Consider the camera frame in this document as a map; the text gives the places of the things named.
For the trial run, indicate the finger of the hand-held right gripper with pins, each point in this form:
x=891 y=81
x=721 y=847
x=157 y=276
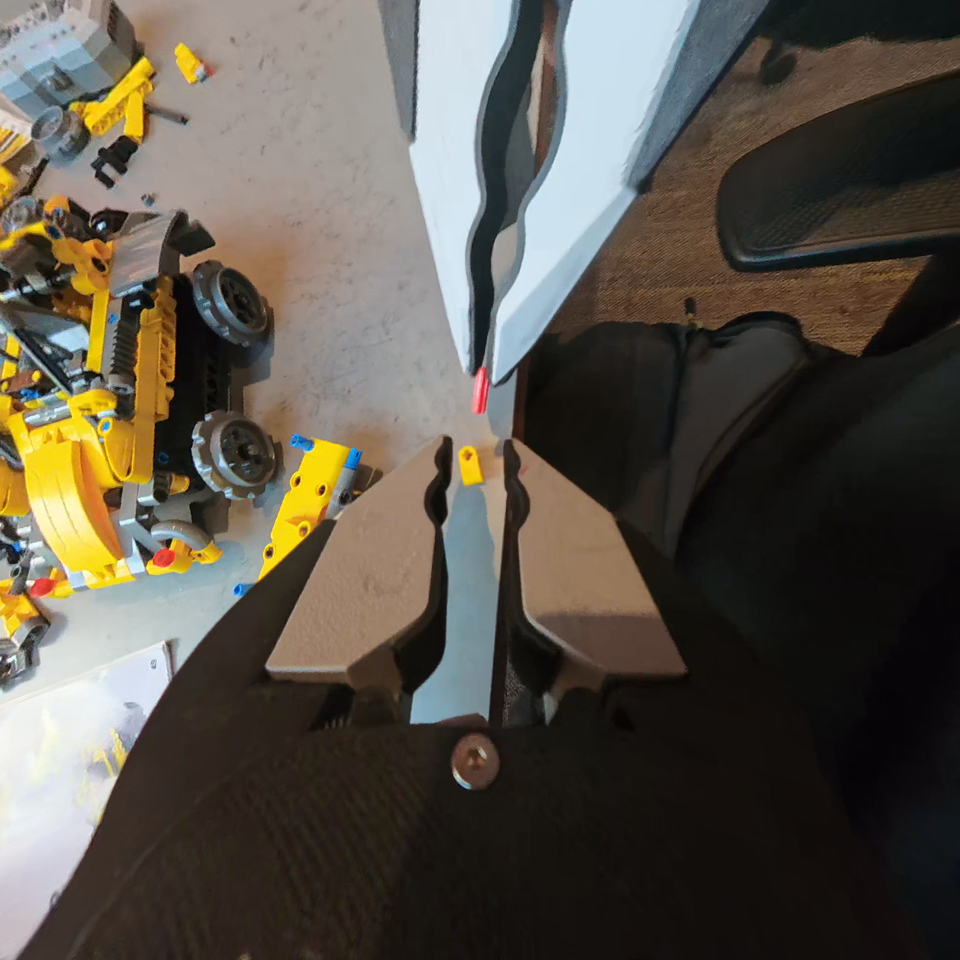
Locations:
x=442 y=150
x=600 y=112

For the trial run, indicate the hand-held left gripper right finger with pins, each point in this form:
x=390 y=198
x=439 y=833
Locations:
x=585 y=592

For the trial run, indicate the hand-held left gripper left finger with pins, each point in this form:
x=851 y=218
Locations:
x=360 y=585

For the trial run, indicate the yellow brick subassembly blue pins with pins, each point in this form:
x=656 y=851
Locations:
x=307 y=495

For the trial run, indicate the yellow connector brick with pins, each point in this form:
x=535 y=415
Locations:
x=469 y=469

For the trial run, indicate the red brick pin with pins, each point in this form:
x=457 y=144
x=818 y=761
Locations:
x=480 y=394

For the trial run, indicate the black mesh office chair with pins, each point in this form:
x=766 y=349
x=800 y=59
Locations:
x=840 y=187

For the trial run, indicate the person's dark clothed body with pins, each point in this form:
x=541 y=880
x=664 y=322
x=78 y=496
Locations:
x=825 y=525

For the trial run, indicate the small yellow orange brick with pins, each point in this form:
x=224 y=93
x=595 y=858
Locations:
x=189 y=64

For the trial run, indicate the black axle rod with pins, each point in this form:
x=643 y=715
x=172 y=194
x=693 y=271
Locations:
x=169 y=115

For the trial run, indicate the yellow toy brick car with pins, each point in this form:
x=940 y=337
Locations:
x=67 y=480

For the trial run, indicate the black connector brick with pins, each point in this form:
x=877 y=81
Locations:
x=116 y=157

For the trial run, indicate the yellow beam assembly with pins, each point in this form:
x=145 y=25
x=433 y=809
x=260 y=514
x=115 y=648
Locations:
x=120 y=97

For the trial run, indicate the brick instruction booklet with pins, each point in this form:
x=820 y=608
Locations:
x=45 y=765

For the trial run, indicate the grey wheel hub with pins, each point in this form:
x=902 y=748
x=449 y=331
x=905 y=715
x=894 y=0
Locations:
x=56 y=131

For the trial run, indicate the grey brick battery box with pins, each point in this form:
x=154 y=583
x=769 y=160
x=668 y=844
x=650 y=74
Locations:
x=60 y=52

